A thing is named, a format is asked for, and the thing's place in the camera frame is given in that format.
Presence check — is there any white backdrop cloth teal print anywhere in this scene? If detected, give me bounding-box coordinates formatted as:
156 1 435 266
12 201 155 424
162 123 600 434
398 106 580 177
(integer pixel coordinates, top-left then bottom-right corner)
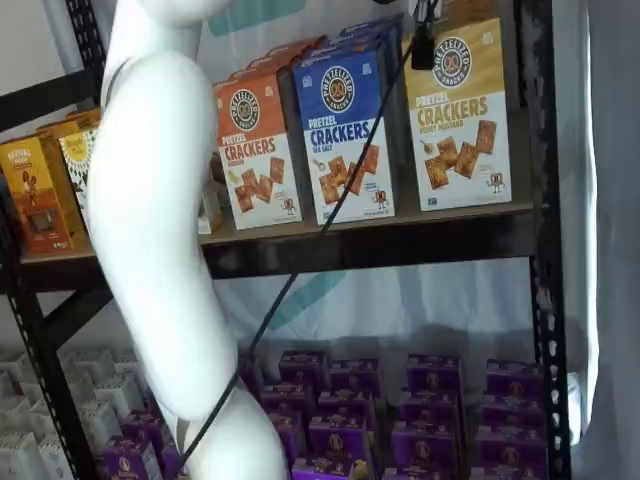
189 0 539 364

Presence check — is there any orange brown snack box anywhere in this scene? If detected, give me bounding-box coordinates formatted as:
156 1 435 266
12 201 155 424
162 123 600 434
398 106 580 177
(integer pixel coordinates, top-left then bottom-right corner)
35 107 104 147
0 135 87 254

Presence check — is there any yellow box with snack bar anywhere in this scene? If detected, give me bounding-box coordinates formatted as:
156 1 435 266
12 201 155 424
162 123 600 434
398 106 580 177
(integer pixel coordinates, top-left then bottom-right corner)
198 178 224 235

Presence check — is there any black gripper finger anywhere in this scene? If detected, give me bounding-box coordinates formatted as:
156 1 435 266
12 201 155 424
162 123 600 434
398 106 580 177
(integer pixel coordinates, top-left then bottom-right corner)
409 0 437 71

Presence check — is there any white carton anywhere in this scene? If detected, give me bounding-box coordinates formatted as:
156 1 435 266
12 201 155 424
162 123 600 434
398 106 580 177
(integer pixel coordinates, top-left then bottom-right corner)
59 347 117 382
39 432 77 480
94 372 147 417
0 352 37 387
0 431 51 480
77 399 125 452

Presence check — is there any black metal shelf rack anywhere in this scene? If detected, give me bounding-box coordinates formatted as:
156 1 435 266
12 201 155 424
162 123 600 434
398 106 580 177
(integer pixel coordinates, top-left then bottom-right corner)
0 0 574 480

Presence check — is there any purple snack box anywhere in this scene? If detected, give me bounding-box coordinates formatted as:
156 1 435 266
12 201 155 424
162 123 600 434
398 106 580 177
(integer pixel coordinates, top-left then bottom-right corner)
487 357 545 397
121 408 169 451
406 353 462 395
328 356 380 395
103 436 164 480
316 389 375 420
238 353 262 397
469 465 546 480
291 457 372 480
476 424 550 475
391 421 460 470
267 412 307 464
308 414 370 460
398 389 460 427
278 349 330 387
258 383 315 417
382 464 454 480
481 392 547 432

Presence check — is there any brown wooden shelf board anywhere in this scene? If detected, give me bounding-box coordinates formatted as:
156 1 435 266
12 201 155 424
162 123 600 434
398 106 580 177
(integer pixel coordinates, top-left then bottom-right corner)
19 199 535 264

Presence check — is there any white box with dark crackers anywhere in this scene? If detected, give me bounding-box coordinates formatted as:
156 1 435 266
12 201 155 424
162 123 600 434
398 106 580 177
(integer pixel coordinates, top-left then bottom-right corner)
58 128 102 202

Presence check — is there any grey curtain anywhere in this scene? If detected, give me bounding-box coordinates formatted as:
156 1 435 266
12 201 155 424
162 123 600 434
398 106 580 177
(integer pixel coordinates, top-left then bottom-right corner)
552 0 640 480

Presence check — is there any yellow white pretzel crackers box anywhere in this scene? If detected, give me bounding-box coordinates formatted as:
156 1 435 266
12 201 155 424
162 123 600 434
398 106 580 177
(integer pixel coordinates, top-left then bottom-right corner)
402 17 514 212
434 0 503 26

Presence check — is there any blue white pretzel crackers box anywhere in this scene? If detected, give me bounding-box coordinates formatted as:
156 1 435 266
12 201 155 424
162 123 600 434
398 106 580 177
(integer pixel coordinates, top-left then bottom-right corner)
339 12 406 46
292 47 396 225
299 33 404 199

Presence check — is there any orange white pretzel crackers box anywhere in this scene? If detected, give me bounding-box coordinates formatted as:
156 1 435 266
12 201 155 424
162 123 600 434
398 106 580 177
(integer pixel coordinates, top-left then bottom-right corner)
264 34 329 59
227 51 302 85
211 72 304 231

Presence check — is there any black cable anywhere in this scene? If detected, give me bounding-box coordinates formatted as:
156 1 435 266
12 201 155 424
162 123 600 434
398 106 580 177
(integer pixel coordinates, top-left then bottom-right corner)
177 29 422 467

